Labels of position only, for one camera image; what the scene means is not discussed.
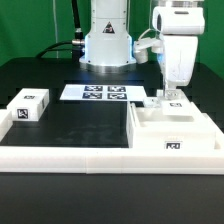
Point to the white U-shaped fence frame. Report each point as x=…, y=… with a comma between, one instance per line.
x=107, y=160

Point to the small white cabinet top block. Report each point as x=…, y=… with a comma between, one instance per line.
x=29, y=104

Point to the white cabinet body box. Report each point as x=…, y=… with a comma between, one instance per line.
x=150, y=129

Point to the white cabinet door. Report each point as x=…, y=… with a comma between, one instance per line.
x=152, y=102
x=178, y=107

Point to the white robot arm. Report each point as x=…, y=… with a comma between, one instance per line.
x=173, y=27

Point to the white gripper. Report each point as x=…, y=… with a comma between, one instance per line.
x=177, y=62

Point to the white marker sheet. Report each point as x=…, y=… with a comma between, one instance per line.
x=103, y=92

